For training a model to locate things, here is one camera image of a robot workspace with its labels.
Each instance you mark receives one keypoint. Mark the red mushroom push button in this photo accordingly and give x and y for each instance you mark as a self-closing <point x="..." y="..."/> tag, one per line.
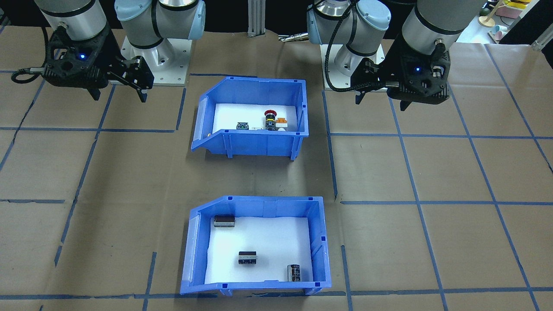
<point x="270" y="115"/>

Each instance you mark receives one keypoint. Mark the silver metal rod tool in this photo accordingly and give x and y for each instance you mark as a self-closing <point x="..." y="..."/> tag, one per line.
<point x="293" y="38"/>

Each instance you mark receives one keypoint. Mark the blue bin with buttons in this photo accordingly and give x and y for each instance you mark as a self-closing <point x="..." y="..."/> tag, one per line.
<point x="259" y="144"/>

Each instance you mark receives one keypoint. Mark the light blue cup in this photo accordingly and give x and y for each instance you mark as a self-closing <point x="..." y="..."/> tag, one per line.
<point x="501" y="31"/>

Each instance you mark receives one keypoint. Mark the orange and white switch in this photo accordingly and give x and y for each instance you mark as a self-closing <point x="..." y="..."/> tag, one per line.
<point x="282" y="122"/>

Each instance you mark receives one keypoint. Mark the pink box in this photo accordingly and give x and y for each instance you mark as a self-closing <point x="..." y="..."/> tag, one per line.
<point x="507" y="12"/>

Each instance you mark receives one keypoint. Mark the short aluminium extrusion post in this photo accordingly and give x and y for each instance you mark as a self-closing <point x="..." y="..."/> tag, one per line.
<point x="255" y="17"/>

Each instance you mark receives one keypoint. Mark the white side table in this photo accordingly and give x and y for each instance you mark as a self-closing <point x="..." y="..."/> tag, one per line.
<point x="473" y="32"/>

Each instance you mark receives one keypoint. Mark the yellow toy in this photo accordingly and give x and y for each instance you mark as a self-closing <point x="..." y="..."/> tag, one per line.
<point x="517" y="3"/>

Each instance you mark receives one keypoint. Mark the aluminium bar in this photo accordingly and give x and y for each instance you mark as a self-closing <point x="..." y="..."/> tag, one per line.
<point x="544" y="42"/>

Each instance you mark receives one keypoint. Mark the blue bin with capacitors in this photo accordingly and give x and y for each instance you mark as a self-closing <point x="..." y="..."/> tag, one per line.
<point x="268" y="207"/>

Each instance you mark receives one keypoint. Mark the wooden toy stand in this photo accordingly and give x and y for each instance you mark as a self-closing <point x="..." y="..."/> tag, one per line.
<point x="487" y="21"/>

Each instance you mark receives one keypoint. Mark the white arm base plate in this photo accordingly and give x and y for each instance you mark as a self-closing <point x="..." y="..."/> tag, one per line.
<point x="173" y="75"/>
<point x="332" y="84"/>

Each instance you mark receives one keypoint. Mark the black switch with red button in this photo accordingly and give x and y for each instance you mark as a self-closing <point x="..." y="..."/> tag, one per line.
<point x="242" y="126"/>

